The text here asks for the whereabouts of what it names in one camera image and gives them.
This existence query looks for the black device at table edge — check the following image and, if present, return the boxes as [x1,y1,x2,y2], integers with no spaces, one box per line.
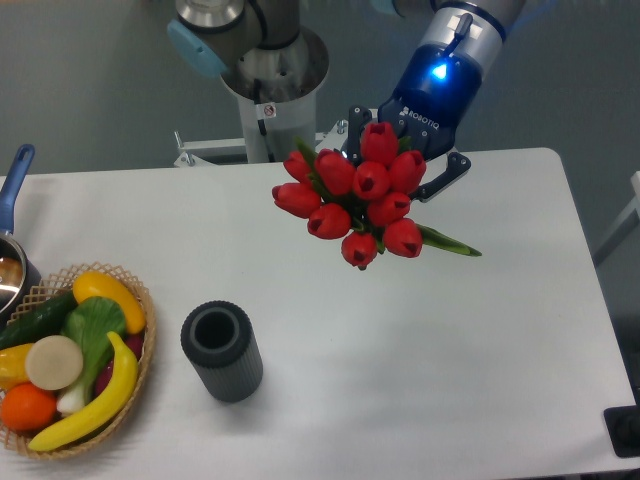
[603,405,639,458]

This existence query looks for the woven wicker basket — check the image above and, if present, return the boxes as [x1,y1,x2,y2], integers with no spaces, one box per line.
[1,262,157,460]

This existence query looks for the green bok choy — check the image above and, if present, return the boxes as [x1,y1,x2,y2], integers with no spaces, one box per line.
[57,296,126,417]

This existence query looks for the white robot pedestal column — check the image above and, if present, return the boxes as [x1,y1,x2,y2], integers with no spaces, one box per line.
[222,26,329,163]

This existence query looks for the green cucumber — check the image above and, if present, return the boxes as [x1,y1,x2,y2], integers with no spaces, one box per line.
[1,291,78,350]

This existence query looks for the red tulip bouquet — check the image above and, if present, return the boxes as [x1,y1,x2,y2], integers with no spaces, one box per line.
[272,122,481,270]

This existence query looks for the blue handled saucepan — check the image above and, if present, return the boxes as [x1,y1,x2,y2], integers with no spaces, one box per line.
[1,144,41,329]

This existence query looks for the yellow banana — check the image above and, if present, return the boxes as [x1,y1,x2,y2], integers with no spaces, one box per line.
[28,331,138,452]

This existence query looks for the dark red radish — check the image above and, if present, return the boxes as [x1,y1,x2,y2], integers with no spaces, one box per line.
[93,333,144,397]

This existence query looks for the dark grey ribbed vase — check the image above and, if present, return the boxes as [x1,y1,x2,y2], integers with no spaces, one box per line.
[180,300,264,403]

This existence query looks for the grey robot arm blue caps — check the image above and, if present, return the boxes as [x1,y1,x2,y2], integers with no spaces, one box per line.
[167,1,523,202]

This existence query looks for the white frame at right edge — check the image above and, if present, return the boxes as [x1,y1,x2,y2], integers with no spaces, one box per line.
[592,171,639,268]

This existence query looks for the beige round slice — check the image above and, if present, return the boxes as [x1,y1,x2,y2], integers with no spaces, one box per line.
[25,335,84,391]

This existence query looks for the yellow bell pepper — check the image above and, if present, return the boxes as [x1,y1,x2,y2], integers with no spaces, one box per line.
[0,343,33,391]

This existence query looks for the orange fruit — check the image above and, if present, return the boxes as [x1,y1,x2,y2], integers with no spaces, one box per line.
[1,383,57,432]

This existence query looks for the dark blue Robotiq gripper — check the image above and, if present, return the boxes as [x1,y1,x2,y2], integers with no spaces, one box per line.
[341,44,482,203]

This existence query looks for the white metal mounting bracket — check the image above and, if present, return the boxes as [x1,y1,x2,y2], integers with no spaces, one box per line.
[174,119,348,167]

